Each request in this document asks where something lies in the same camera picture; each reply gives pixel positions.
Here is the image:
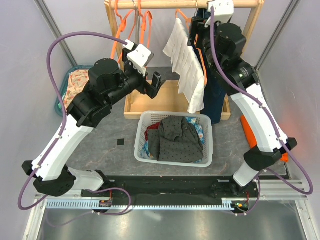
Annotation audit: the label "wooden clothes rack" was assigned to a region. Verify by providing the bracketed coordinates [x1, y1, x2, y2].
[104, 0, 265, 119]

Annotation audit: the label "orange folded cloth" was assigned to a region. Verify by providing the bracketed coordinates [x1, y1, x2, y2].
[240, 115, 291, 171]

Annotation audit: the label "blue floral garment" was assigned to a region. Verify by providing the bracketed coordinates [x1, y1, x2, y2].
[141, 115, 207, 165]

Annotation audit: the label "orange hanger of white garment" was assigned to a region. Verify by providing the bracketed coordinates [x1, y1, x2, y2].
[175, 8, 208, 86]

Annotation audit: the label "blue denim jeans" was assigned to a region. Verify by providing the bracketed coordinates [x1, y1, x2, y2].
[194, 8, 226, 124]

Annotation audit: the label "white plastic basket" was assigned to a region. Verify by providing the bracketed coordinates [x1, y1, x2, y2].
[134, 110, 213, 168]

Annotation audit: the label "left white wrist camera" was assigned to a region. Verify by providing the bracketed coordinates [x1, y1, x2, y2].
[122, 39, 154, 77]

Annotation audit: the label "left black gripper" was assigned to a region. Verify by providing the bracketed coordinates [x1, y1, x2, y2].
[107, 49, 167, 107]

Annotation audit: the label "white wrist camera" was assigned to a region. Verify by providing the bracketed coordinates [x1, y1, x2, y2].
[207, 0, 235, 24]
[122, 39, 154, 77]

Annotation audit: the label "white slotted cable duct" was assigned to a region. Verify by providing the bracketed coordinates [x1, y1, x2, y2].
[45, 199, 249, 211]

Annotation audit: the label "white garment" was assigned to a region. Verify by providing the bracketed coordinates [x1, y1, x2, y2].
[163, 18, 205, 114]

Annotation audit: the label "orange hanger of grey garment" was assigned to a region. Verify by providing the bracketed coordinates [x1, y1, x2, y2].
[138, 0, 153, 48]

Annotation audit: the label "teal plastic bin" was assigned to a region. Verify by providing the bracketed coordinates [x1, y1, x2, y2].
[54, 65, 96, 118]

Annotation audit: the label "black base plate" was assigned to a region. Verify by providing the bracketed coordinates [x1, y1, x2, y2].
[81, 175, 258, 205]

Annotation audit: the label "pink floral cloth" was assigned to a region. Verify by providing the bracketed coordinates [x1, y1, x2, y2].
[63, 69, 89, 109]

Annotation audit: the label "dark grey dotted garment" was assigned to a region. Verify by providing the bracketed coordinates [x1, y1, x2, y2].
[147, 115, 205, 163]

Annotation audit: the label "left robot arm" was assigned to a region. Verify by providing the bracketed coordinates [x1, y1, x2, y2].
[33, 58, 164, 197]

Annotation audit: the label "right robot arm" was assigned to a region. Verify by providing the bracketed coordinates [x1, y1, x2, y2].
[189, 16, 298, 197]

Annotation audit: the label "red polka dot skirt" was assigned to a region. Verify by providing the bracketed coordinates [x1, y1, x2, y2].
[146, 122, 161, 132]

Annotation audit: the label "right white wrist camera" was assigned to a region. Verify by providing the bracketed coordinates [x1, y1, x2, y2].
[207, 0, 235, 24]

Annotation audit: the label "small black square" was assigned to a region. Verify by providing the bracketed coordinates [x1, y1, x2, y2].
[117, 138, 125, 146]

